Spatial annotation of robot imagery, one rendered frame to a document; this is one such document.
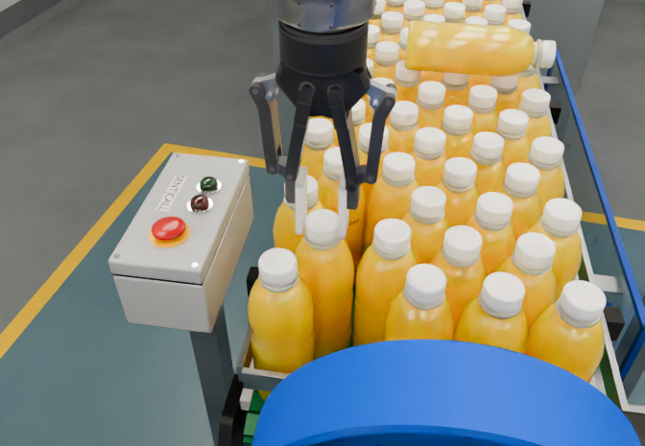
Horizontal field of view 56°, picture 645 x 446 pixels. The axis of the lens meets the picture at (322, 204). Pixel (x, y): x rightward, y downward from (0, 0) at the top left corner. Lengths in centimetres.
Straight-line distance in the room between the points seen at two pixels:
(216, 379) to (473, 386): 59
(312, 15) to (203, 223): 29
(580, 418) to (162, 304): 44
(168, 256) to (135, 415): 125
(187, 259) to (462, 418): 36
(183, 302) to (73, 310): 153
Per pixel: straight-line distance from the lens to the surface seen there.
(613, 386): 75
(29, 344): 214
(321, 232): 63
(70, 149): 296
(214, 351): 87
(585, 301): 62
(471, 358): 39
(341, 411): 38
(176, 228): 66
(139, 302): 69
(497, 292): 60
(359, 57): 51
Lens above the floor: 154
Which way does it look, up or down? 40 degrees down
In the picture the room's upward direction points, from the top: straight up
